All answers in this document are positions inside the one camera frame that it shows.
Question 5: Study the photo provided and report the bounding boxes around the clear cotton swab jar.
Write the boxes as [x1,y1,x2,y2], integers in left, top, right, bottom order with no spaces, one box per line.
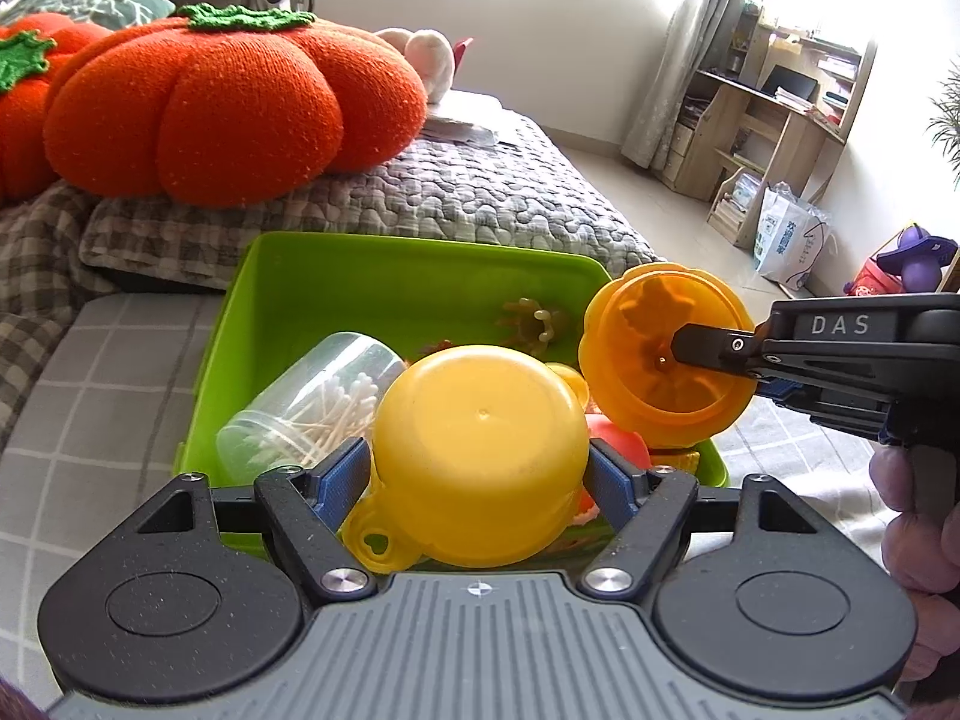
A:
[216,331,410,487]

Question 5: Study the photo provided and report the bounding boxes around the person's right hand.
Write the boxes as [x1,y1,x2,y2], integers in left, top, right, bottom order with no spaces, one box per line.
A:
[868,442,960,683]

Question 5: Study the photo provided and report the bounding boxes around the orange pumpkin cushion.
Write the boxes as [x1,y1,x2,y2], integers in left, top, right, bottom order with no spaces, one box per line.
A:
[0,21,113,203]
[43,4,428,209]

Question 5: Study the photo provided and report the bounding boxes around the purple plush toy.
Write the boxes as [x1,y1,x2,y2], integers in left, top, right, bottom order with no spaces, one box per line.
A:
[876,221,960,293]

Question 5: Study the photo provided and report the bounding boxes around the orange plastic lid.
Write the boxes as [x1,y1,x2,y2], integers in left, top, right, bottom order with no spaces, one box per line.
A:
[577,262,758,451]

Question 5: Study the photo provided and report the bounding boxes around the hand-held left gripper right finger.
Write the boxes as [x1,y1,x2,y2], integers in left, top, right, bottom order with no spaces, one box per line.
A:
[577,441,890,605]

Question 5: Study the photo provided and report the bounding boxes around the amber rubber hand toy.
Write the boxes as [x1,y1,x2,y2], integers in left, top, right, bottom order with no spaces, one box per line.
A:
[496,298,575,352]

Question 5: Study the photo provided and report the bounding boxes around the green plastic box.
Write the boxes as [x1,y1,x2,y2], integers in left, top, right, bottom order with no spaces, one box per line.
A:
[176,231,730,556]

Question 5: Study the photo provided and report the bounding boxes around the white plush toy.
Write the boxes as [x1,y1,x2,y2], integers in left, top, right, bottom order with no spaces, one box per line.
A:
[373,28,457,106]

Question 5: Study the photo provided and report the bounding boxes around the green potted plant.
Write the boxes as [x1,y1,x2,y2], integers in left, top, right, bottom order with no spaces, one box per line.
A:
[926,64,960,192]

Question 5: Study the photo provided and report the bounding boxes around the green patterned pillow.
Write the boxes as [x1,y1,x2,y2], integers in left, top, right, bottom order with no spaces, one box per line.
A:
[0,0,177,38]

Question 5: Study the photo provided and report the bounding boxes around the white folded cloth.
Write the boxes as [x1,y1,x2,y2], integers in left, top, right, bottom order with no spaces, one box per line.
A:
[424,90,503,147]

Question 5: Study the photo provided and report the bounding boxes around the toy corn half green tip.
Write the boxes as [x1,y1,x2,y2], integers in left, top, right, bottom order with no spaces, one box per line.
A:
[649,444,702,475]

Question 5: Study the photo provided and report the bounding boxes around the black laptop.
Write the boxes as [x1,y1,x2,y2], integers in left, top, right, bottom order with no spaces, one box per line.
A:
[761,64,818,102]

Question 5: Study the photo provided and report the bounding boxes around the grey curtain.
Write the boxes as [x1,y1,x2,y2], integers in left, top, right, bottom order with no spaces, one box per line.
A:
[622,0,762,173]

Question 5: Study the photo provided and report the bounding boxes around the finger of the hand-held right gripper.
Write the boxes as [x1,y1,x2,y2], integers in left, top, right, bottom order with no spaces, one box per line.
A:
[670,322,766,374]
[750,376,811,413]

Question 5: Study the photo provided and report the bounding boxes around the wooden desk with shelves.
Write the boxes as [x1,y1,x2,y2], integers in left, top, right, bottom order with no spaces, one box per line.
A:
[660,4,878,248]

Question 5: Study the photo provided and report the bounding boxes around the grey checkered quilt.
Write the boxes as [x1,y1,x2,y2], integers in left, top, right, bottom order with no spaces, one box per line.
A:
[0,109,668,458]

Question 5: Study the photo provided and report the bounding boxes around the yellow plastic cup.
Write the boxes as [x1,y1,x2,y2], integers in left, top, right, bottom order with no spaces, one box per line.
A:
[341,343,593,577]

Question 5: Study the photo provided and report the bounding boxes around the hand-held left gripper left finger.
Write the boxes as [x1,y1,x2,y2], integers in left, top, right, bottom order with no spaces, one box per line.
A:
[64,436,380,605]

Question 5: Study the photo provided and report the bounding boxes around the pink pig toy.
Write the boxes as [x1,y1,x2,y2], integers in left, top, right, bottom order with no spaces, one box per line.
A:
[581,412,652,500]

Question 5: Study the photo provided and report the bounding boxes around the white shopping bag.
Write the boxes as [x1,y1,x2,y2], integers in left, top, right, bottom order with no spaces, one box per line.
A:
[754,184,830,293]

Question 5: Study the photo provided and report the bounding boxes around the grey grid bed sheet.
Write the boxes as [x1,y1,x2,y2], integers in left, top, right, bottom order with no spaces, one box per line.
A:
[0,289,960,691]

